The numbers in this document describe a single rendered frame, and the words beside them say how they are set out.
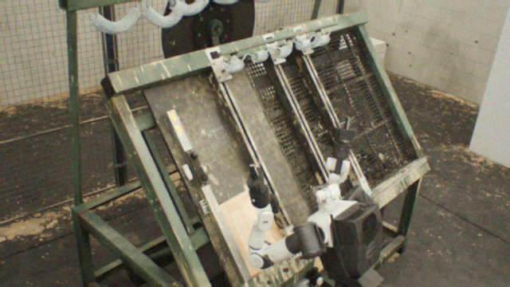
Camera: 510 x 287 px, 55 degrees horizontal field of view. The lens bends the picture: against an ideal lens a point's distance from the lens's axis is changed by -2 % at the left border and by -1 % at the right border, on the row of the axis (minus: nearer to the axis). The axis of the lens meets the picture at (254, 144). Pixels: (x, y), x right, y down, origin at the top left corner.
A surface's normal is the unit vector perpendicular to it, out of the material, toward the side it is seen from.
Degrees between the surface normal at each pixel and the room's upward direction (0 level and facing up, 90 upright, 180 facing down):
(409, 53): 90
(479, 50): 90
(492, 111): 90
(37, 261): 0
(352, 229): 90
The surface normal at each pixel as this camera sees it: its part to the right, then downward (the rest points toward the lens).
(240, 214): 0.60, -0.28
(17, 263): 0.05, -0.88
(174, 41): 0.73, 0.36
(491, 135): -0.78, 0.26
